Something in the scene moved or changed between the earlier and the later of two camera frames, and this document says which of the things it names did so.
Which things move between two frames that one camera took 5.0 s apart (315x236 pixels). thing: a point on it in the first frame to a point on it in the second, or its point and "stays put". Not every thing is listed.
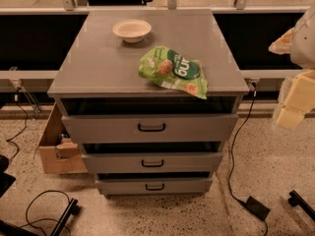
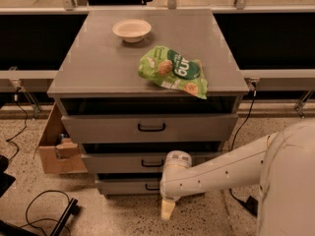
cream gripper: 304,42 to 171,192
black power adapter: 257,207 stays put
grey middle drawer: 153,163 stays put
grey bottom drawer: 154,186 stays put
